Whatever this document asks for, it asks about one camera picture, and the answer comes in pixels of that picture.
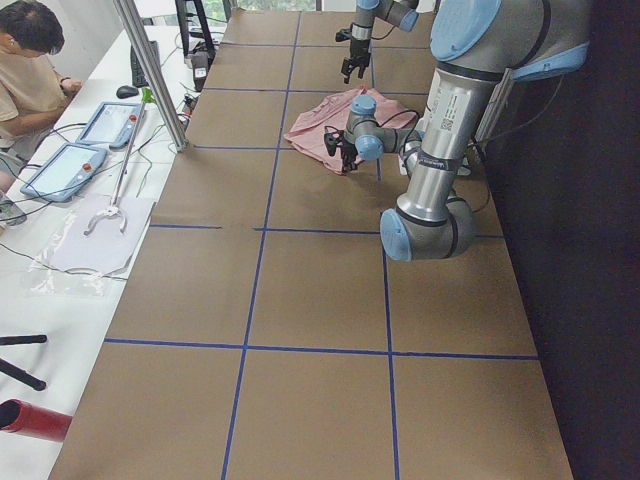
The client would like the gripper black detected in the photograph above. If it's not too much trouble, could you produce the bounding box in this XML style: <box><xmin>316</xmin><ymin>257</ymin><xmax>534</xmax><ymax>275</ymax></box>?
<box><xmin>341</xmin><ymin>37</ymin><xmax>371</xmax><ymax>83</ymax></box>
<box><xmin>339</xmin><ymin>140</ymin><xmax>358</xmax><ymax>173</ymax></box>

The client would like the pink Snoopy t-shirt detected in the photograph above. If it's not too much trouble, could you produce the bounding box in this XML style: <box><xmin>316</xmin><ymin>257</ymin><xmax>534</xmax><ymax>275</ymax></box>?
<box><xmin>284</xmin><ymin>86</ymin><xmax>415</xmax><ymax>174</ymax></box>

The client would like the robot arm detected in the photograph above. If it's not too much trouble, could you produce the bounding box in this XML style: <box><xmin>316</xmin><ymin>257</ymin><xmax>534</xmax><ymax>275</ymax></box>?
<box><xmin>324</xmin><ymin>0</ymin><xmax>592</xmax><ymax>261</ymax></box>
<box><xmin>335</xmin><ymin>0</ymin><xmax>419</xmax><ymax>84</ymax></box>

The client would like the black keyboard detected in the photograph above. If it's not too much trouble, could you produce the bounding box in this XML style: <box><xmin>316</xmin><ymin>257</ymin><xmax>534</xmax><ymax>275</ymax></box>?
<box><xmin>130</xmin><ymin>40</ymin><xmax>160</xmax><ymax>88</ymax></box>

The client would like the black computer mouse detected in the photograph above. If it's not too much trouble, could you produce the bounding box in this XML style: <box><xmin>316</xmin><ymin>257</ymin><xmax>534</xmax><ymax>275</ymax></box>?
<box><xmin>116</xmin><ymin>85</ymin><xmax>139</xmax><ymax>99</ymax></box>

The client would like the far blue teach pendant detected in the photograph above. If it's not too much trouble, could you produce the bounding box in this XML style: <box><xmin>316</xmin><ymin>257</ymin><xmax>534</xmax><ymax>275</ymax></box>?
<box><xmin>76</xmin><ymin>102</ymin><xmax>143</xmax><ymax>149</ymax></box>

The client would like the blue teach pendant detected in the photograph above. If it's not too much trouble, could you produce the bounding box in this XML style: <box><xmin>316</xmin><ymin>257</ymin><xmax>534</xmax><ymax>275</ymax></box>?
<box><xmin>20</xmin><ymin>143</ymin><xmax>107</xmax><ymax>202</ymax></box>
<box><xmin>76</xmin><ymin>102</ymin><xmax>143</xmax><ymax>149</ymax></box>

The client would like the metal reacher grabber tool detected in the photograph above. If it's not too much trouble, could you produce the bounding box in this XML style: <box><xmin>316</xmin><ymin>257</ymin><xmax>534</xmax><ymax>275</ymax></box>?
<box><xmin>83</xmin><ymin>103</ymin><xmax>145</xmax><ymax>237</ymax></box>

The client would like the white paper sheet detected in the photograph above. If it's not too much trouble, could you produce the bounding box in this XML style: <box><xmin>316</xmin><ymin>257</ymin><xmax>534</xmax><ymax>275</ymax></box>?
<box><xmin>49</xmin><ymin>194</ymin><xmax>155</xmax><ymax>274</ymax></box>

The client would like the clear plastic bag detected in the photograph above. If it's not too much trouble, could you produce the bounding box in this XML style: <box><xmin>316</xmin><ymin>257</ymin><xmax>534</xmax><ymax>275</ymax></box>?
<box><xmin>23</xmin><ymin>209</ymin><xmax>128</xmax><ymax>297</ymax></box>

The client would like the near blue teach pendant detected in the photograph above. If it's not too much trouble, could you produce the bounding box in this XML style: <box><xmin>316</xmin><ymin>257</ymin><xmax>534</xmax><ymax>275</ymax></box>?
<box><xmin>20</xmin><ymin>143</ymin><xmax>107</xmax><ymax>202</ymax></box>

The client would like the seated person beige shirt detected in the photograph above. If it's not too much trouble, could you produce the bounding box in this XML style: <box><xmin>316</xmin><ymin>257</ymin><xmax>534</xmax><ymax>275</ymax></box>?
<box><xmin>1</xmin><ymin>1</ymin><xmax>82</xmax><ymax>192</ymax></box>

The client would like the black tripod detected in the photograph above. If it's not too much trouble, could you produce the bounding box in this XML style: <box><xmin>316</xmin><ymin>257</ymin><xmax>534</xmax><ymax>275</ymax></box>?
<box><xmin>1</xmin><ymin>334</ymin><xmax>48</xmax><ymax>392</ymax></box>

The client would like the red cylinder tube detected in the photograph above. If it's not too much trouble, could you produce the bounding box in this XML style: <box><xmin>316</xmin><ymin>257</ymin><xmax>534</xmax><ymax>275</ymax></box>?
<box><xmin>1</xmin><ymin>399</ymin><xmax>73</xmax><ymax>442</ymax></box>

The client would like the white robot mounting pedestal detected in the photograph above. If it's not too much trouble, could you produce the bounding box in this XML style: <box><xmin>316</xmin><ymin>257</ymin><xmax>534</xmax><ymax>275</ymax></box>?
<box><xmin>399</xmin><ymin>112</ymin><xmax>477</xmax><ymax>177</ymax></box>

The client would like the aluminium frame post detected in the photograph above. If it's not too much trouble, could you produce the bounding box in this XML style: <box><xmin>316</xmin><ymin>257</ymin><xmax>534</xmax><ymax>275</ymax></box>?
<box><xmin>113</xmin><ymin>0</ymin><xmax>188</xmax><ymax>152</ymax></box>

